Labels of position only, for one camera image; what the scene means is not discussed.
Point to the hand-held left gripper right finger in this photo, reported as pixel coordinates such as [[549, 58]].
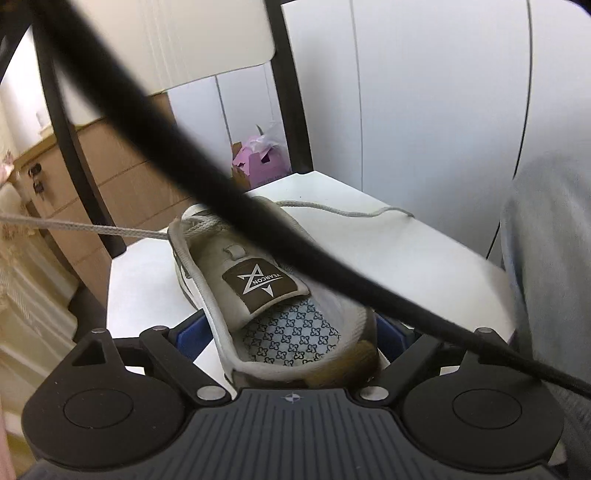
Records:
[[392, 337]]

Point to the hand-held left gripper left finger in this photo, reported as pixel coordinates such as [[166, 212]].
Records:
[[191, 337]]

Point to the brown and white sneaker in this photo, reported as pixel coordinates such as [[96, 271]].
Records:
[[258, 277]]

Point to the grey white shoelace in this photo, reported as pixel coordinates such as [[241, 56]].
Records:
[[92, 227]]

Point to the wooden drawer cabinet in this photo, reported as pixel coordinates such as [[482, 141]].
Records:
[[124, 184]]

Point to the bed with pink bedding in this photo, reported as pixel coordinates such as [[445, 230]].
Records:
[[27, 300]]

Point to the pink cardboard box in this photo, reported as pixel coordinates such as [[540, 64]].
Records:
[[263, 168]]

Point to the clear plastic bag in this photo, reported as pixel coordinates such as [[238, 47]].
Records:
[[268, 136]]

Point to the cabinet lock with keys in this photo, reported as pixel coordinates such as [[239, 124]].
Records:
[[37, 177]]

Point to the white chair with black frame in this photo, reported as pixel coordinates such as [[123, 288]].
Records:
[[415, 258]]

